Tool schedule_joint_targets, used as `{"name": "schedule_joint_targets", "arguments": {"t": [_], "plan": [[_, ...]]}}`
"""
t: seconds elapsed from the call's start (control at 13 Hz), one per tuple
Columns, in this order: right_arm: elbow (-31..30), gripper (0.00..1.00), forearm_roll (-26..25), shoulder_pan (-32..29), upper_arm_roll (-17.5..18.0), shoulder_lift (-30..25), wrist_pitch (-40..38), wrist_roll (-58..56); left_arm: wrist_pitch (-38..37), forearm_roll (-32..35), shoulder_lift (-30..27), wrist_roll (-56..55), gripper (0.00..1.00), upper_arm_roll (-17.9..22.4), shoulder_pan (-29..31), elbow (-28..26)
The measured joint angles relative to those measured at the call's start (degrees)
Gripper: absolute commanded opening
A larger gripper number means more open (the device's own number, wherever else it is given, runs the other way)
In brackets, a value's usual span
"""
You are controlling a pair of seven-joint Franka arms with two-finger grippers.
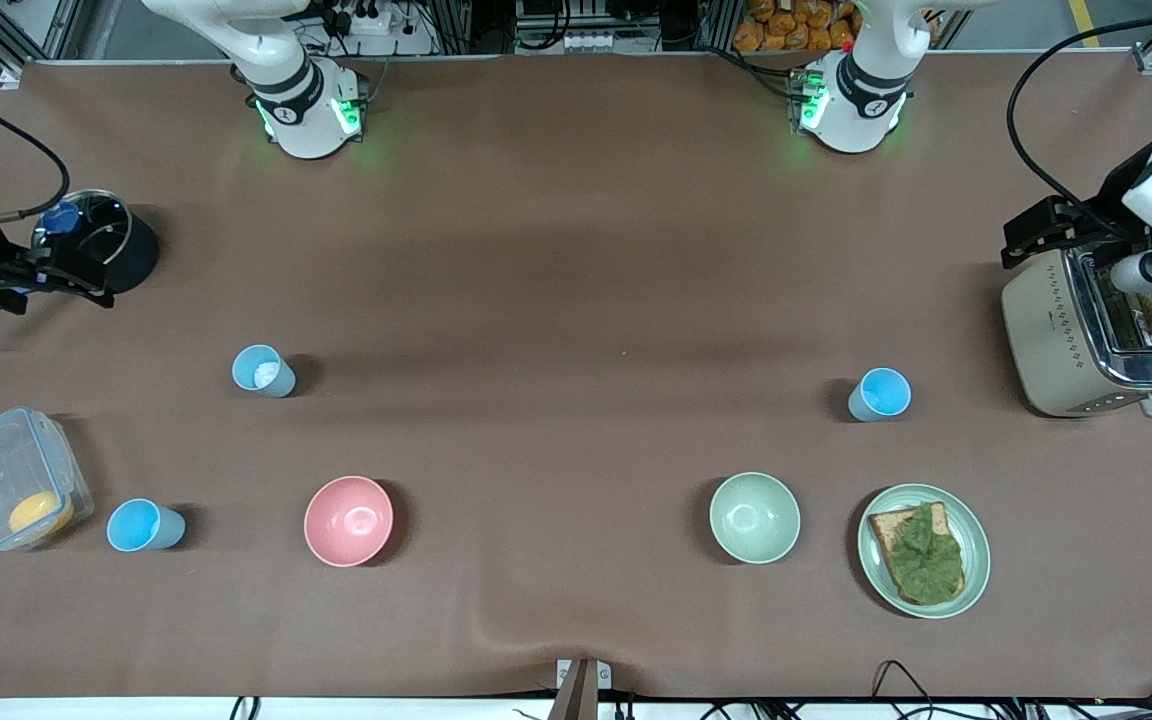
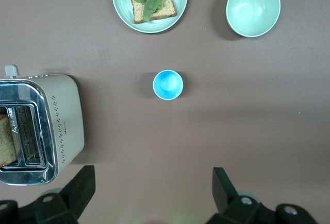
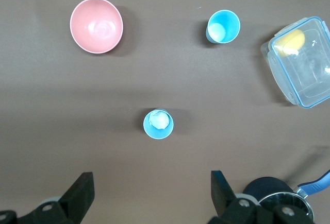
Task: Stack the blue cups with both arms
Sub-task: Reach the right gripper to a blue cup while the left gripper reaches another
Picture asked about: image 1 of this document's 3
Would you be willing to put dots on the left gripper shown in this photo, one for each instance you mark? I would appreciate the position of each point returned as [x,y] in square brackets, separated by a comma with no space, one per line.
[1102,218]

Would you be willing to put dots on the plain light blue cup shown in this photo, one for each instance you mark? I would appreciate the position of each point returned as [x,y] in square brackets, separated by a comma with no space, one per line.
[141,526]
[881,393]

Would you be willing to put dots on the blue cup with white bits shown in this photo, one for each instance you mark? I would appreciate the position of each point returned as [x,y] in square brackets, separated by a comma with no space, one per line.
[261,372]

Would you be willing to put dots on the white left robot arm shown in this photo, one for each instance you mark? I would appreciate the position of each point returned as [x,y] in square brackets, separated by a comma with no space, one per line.
[856,100]

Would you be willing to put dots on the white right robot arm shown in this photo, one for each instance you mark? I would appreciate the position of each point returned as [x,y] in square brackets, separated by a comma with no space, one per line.
[301,110]

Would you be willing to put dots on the glass lid with blue knob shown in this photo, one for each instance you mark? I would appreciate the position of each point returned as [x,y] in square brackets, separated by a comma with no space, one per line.
[86,215]

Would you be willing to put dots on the beige chrome toaster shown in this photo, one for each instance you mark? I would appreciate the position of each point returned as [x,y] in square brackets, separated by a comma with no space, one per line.
[1046,340]

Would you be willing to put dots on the yellow orange food piece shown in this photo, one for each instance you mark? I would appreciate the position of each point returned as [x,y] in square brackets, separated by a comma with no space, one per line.
[41,513]

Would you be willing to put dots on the pale green plate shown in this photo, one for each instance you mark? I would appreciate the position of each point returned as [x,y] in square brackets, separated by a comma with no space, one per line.
[976,550]

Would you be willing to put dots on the bag of orange buns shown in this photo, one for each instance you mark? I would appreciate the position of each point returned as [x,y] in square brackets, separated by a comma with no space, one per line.
[796,25]

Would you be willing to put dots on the brown bread slice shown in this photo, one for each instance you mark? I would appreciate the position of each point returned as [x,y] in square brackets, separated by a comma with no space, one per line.
[881,530]

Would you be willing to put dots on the green lettuce leaf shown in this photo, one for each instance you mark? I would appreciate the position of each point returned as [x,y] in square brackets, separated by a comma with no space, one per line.
[926,555]

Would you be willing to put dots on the pink bowl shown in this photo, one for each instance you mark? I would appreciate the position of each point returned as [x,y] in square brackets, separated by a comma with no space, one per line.
[348,521]

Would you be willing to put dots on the pale green bowl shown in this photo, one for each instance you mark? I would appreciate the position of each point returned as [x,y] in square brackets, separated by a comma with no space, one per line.
[754,518]

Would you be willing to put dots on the white power strip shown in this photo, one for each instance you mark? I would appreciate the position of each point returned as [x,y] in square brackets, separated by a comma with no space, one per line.
[589,40]
[371,18]

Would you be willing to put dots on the brown table cloth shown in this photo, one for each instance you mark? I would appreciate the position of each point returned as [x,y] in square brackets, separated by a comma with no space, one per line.
[576,220]

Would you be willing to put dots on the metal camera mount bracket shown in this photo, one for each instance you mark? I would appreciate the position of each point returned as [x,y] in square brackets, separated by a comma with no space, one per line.
[581,685]

